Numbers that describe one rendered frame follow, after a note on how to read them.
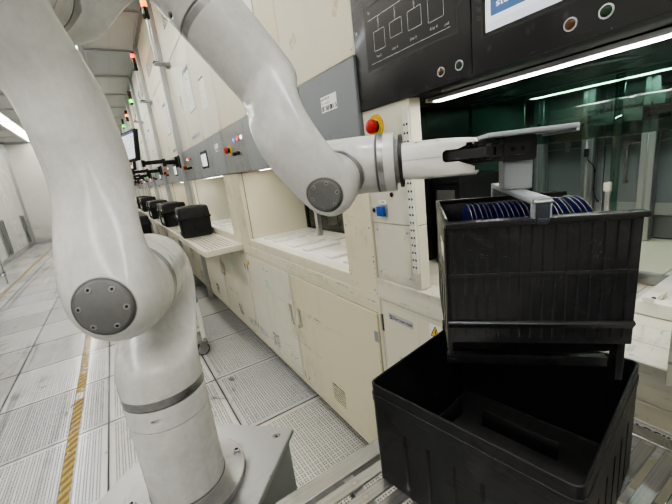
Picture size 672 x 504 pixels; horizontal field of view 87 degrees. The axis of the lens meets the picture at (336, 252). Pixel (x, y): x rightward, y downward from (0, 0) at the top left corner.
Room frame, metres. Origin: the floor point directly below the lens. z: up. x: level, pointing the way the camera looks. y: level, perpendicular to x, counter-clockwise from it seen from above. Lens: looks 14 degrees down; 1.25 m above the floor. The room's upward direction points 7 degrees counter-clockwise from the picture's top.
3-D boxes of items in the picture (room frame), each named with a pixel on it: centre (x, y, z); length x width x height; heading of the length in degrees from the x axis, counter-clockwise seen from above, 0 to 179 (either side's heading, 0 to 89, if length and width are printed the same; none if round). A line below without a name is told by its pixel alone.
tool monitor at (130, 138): (3.50, 1.63, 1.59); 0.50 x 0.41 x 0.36; 121
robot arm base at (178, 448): (0.50, 0.30, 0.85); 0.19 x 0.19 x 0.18
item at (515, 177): (0.49, -0.26, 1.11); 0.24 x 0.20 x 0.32; 166
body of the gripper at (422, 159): (0.52, -0.15, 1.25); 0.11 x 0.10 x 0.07; 76
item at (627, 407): (0.45, -0.22, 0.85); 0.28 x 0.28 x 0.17; 41
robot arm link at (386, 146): (0.53, -0.09, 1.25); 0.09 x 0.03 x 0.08; 166
